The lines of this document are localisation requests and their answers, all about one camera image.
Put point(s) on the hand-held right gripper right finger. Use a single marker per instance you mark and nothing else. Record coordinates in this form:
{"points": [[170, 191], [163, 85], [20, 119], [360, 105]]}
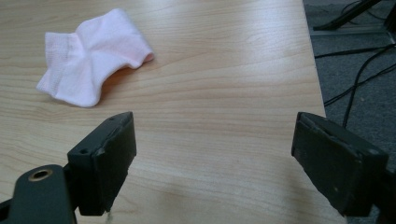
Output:
{"points": [[336, 168]]}

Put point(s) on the black stand leg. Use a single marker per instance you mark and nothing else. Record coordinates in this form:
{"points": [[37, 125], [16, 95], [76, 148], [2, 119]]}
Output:
{"points": [[345, 17]]}

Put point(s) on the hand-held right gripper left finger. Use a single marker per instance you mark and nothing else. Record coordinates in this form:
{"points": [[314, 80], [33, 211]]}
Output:
{"points": [[104, 168]]}

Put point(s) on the pink sock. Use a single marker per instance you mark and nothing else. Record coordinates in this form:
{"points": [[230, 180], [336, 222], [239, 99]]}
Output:
{"points": [[90, 59]]}

